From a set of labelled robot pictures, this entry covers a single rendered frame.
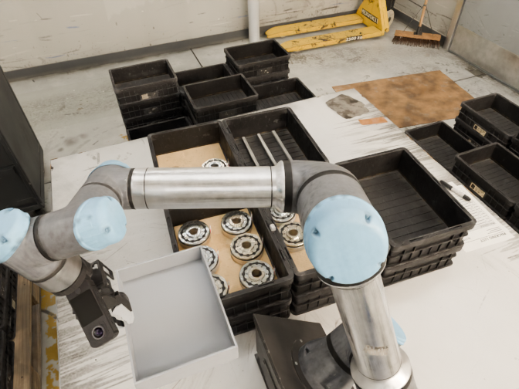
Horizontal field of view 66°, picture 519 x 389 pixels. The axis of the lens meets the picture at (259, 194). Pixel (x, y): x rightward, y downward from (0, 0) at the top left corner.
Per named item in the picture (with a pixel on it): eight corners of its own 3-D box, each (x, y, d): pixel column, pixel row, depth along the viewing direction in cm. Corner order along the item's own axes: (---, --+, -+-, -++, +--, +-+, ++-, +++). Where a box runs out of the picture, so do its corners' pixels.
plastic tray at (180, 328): (238, 357, 81) (237, 346, 78) (139, 394, 76) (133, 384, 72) (202, 257, 99) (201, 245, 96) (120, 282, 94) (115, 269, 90)
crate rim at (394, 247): (476, 228, 122) (479, 222, 120) (391, 253, 116) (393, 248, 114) (403, 150, 149) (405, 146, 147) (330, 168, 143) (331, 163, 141)
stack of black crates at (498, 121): (523, 169, 255) (550, 124, 231) (486, 181, 248) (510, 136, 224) (477, 134, 282) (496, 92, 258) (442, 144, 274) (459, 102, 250)
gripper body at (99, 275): (115, 272, 82) (79, 241, 72) (124, 306, 76) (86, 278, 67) (82, 291, 81) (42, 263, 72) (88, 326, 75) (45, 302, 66)
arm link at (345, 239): (405, 367, 90) (356, 159, 65) (434, 434, 77) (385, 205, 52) (354, 380, 92) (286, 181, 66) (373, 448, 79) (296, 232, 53)
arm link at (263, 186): (351, 144, 75) (89, 147, 73) (368, 169, 66) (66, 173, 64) (344, 197, 81) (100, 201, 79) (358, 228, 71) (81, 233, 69)
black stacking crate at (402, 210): (465, 246, 129) (478, 223, 121) (385, 272, 123) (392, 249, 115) (397, 170, 156) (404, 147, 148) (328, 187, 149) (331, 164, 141)
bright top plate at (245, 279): (277, 285, 114) (278, 284, 114) (243, 293, 113) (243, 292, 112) (268, 258, 121) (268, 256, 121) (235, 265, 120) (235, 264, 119)
